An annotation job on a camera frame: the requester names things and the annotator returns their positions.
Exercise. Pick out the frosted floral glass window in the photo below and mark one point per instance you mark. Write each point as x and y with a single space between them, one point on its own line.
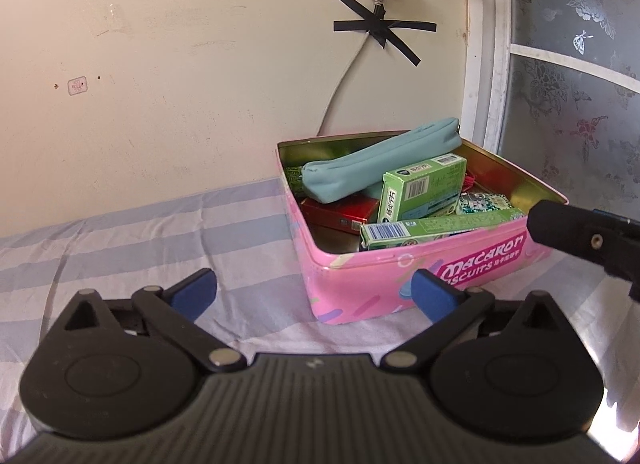
565 79

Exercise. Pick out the teal pencil pouch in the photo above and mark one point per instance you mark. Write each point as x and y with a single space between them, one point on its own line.
370 164

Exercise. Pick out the short green cardboard box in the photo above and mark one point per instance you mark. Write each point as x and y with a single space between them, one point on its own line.
425 186

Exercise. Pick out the green white patterned packet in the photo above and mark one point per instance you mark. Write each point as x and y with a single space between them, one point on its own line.
482 203

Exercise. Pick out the black tape cross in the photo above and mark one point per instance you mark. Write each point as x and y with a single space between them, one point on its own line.
382 26

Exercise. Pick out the pink tin box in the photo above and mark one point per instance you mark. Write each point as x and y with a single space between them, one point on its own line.
400 279

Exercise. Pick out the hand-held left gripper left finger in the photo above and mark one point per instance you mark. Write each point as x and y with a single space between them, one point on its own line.
192 294

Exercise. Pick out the small square wall sticker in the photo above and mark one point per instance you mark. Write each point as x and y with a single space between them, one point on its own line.
77 85

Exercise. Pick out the long green cardboard box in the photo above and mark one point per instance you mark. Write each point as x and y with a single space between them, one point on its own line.
440 229

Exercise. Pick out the striped bed sheet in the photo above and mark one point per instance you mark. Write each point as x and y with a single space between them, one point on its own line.
150 244

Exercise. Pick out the red cardboard box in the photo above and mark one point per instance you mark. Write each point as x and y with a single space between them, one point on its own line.
340 211

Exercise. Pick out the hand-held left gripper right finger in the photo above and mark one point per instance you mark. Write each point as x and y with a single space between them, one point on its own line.
435 294

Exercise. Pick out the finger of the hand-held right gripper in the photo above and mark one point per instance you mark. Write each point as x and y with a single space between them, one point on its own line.
575 231

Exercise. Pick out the pink foil packet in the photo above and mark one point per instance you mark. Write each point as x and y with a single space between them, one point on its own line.
471 180

